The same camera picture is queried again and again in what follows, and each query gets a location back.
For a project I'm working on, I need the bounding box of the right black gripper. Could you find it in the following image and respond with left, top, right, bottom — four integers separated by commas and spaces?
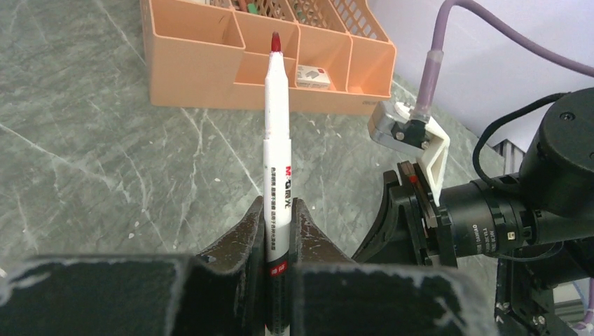
352, 161, 458, 267

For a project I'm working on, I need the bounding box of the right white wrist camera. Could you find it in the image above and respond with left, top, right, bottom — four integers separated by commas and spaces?
368, 101, 450, 207

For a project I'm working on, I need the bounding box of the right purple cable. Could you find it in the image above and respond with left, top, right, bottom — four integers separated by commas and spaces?
410, 0, 594, 123

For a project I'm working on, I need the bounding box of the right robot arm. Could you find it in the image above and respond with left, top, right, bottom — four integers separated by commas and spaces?
353, 88, 593, 335

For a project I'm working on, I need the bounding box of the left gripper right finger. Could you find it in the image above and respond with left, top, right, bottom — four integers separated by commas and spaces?
290, 198, 498, 335

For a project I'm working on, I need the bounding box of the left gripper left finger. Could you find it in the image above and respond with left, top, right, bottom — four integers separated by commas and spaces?
1, 198, 264, 335

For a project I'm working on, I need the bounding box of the white pen red tip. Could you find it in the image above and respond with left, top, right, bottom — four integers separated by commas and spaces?
263, 32, 293, 335

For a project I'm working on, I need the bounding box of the small white eraser box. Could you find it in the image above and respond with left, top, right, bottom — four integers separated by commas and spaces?
296, 65, 331, 90

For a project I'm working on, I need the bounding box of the orange plastic desk organizer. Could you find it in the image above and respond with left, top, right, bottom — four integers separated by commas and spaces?
139, 1, 396, 115

